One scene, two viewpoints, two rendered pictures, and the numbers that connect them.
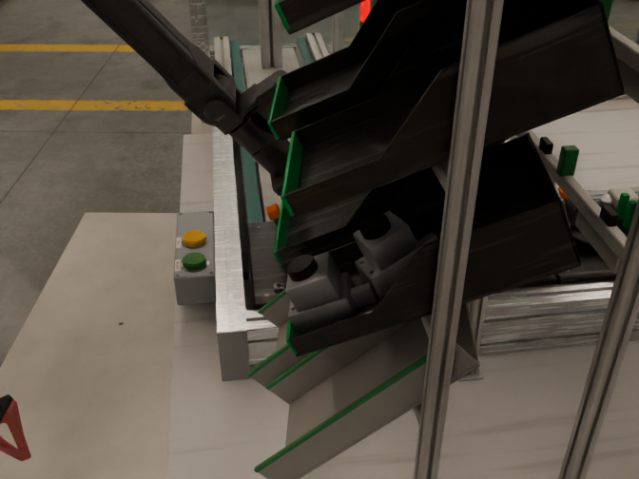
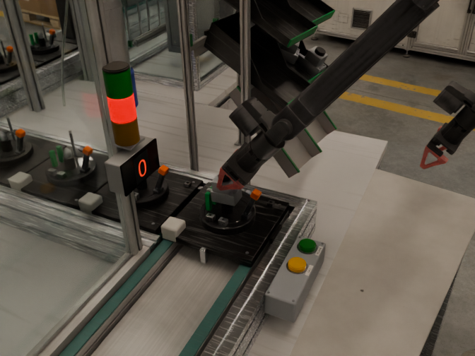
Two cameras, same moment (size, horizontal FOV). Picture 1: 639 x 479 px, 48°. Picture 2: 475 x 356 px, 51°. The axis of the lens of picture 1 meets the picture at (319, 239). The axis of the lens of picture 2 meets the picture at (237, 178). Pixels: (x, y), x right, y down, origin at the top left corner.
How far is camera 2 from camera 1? 1.90 m
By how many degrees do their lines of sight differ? 105
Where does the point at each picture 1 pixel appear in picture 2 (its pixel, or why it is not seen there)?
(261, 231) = (248, 248)
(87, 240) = not seen: outside the picture
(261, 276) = (273, 217)
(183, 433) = (346, 215)
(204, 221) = (278, 283)
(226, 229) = (265, 273)
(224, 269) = (290, 236)
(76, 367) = (396, 270)
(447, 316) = not seen: hidden behind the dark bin
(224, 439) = (326, 206)
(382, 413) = not seen: hidden behind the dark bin
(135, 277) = (340, 329)
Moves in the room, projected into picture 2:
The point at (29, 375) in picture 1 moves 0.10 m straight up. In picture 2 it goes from (427, 277) to (435, 246)
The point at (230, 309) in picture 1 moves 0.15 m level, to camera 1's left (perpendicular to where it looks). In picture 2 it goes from (301, 214) to (356, 234)
